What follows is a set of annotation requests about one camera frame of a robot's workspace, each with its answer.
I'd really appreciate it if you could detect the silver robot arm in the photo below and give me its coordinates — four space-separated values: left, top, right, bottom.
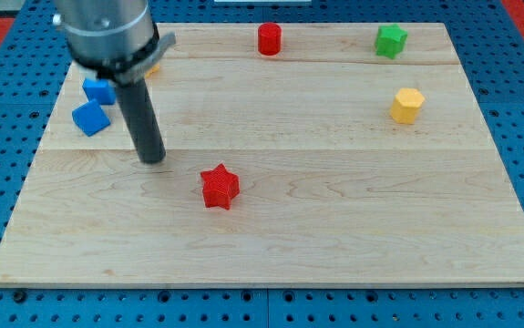
53 0 176 164

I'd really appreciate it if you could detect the red star block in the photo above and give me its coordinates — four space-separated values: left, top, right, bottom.
200 163 240 210

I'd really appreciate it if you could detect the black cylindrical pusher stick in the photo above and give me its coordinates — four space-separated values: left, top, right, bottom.
116 79 166 164

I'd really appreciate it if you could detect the blue block behind cube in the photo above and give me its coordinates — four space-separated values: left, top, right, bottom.
82 78 116 105

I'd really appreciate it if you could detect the yellow block behind arm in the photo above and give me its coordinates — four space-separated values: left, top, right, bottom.
144 64 160 78

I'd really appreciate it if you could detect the red cylinder block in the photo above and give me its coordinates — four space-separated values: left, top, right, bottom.
257 22 282 56

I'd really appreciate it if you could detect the green star block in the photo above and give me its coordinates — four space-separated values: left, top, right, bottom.
375 24 408 59

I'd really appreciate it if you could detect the wooden board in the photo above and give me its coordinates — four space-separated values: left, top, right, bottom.
0 23 524 289

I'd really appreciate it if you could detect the yellow hexagon block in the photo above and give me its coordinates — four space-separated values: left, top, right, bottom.
389 88 426 124

